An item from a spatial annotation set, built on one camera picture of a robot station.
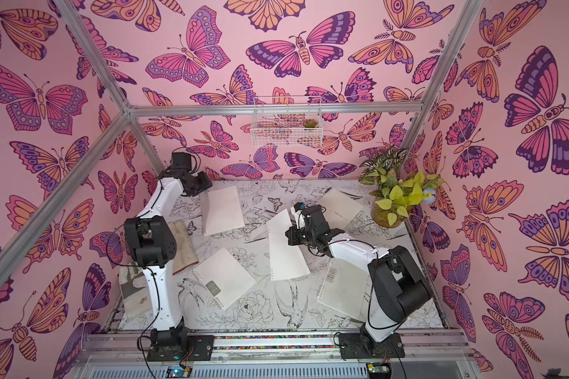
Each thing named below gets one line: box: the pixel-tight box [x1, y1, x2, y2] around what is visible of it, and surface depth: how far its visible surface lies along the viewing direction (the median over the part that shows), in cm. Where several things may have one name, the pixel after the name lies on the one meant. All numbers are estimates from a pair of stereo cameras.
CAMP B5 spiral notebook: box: [316, 187, 364, 230], surface depth 113 cm
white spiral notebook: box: [265, 208, 311, 282], surface depth 91 cm
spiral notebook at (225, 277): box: [192, 247, 257, 312], surface depth 91 cm
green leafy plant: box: [358, 147, 445, 227], surface depth 87 cm
